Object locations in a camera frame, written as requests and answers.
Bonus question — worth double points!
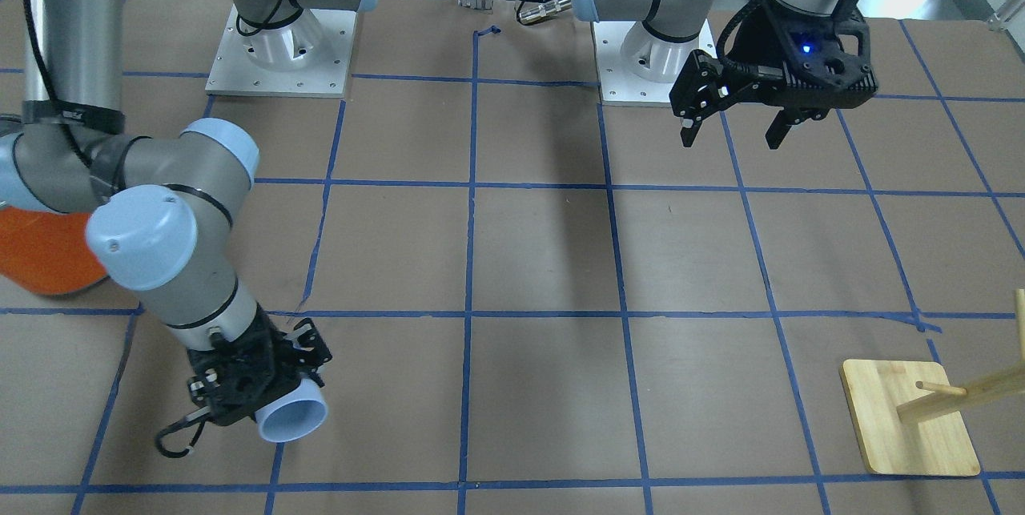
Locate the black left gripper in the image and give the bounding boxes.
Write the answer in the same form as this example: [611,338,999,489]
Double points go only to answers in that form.
[669,0,879,150]

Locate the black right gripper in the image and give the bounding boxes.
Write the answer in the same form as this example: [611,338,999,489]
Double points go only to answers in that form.
[187,306,332,426]

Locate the light blue plastic cup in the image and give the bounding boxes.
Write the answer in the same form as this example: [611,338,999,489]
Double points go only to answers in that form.
[254,377,329,443]

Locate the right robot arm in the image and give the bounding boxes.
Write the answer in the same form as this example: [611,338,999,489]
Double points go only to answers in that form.
[2,0,331,442]

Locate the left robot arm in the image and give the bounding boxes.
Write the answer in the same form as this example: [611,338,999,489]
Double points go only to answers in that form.
[572,0,879,149]

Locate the orange can with grey lid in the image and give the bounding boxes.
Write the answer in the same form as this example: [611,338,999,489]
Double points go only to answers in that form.
[1,206,107,296]

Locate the wooden mug tree stand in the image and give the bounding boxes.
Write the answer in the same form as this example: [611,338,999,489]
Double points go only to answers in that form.
[834,288,1023,478]

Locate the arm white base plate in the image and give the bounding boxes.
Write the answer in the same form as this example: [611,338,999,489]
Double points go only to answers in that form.
[205,8,360,100]
[592,19,714,107]

